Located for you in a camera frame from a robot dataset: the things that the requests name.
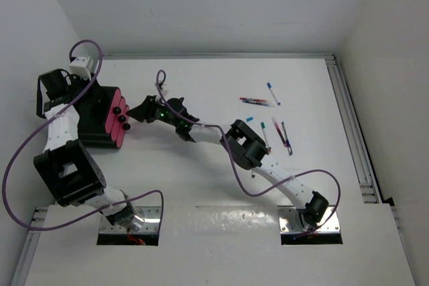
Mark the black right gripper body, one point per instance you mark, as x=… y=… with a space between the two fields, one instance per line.
x=159 y=112

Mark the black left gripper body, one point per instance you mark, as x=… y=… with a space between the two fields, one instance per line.
x=90 y=94

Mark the pink drawer tray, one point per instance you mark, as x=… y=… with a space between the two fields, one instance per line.
x=118 y=133
x=124 y=107

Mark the blue cap white marker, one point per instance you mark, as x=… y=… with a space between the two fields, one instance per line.
x=270 y=87

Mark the dark blue gel pen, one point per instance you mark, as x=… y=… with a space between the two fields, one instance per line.
x=288 y=144

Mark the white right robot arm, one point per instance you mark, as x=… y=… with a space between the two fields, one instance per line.
x=246 y=148

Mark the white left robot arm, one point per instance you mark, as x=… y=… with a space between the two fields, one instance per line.
x=66 y=167

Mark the black drawer cabinet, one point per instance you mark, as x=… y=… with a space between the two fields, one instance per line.
x=92 y=115

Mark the black round drawer knob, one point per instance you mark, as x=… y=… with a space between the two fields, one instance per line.
x=126 y=126

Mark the teal cap white marker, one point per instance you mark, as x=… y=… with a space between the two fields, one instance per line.
x=265 y=136

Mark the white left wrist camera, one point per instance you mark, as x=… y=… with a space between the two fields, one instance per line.
x=82 y=67

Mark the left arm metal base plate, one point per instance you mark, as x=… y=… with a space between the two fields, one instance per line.
x=144 y=220

